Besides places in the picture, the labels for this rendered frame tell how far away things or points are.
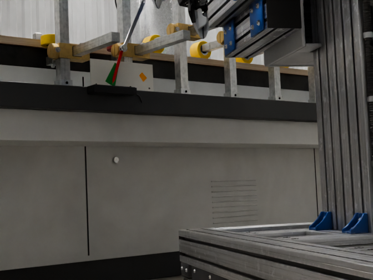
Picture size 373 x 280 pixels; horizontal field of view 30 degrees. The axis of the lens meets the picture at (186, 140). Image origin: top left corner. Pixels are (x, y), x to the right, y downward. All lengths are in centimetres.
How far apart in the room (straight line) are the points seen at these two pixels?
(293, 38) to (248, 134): 107
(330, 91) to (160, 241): 125
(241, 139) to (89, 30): 882
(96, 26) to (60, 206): 913
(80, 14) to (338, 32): 983
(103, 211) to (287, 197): 99
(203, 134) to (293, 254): 151
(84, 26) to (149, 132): 894
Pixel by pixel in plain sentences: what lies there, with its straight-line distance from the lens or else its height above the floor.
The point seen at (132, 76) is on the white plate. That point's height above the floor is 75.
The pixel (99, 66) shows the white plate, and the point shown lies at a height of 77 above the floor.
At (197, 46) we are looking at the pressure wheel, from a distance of 295.
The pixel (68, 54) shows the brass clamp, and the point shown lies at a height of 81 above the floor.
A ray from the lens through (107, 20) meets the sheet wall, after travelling 1169.
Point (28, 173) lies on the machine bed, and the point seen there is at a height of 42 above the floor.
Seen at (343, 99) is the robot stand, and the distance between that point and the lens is 165.
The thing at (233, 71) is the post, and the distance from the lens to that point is 276.
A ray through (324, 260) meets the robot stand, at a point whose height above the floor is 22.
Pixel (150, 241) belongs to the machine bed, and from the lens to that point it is 271.
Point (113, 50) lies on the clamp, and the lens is 245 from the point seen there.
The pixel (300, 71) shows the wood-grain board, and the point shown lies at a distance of 335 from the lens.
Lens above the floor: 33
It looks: 4 degrees up
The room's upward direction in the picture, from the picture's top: 2 degrees counter-clockwise
